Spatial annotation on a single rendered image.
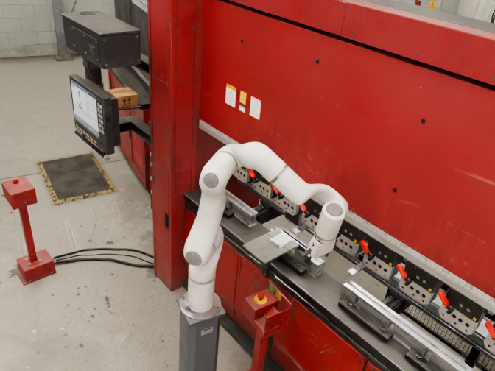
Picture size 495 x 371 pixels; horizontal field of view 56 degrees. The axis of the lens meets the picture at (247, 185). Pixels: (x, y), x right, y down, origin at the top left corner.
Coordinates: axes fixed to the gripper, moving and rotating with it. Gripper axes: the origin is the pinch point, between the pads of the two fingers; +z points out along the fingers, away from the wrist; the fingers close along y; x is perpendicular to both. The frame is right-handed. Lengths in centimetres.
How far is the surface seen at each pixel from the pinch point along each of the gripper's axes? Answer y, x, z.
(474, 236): 48, -28, -22
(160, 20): -4, 157, -20
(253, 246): 1, 44, 54
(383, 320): 36, -24, 48
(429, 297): 41, -31, 15
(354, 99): 40, 43, -37
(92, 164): -38, 300, 221
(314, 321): 15, -3, 71
